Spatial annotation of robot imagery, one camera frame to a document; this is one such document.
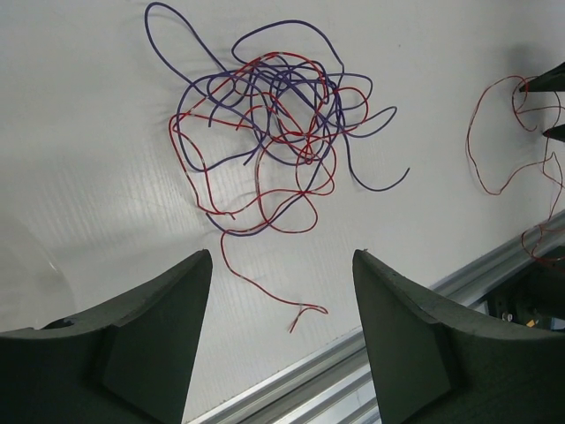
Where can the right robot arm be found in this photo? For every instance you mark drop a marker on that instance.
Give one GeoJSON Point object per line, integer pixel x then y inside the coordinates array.
{"type": "Point", "coordinates": [535, 299]}

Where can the white perforated tray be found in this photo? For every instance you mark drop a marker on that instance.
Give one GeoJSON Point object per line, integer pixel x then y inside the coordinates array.
{"type": "Point", "coordinates": [34, 290]}

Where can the aluminium frame rail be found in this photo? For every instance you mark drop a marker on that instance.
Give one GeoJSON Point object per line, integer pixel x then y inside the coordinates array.
{"type": "Point", "coordinates": [334, 384]}

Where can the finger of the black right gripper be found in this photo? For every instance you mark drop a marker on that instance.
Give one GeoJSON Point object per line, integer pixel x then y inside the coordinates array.
{"type": "Point", "coordinates": [555, 133]}
{"type": "Point", "coordinates": [550, 81]}

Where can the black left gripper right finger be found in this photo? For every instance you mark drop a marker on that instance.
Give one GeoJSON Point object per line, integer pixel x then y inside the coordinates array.
{"type": "Point", "coordinates": [435, 361]}

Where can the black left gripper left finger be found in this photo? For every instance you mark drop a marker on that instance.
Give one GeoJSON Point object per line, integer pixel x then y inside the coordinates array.
{"type": "Point", "coordinates": [128, 360]}

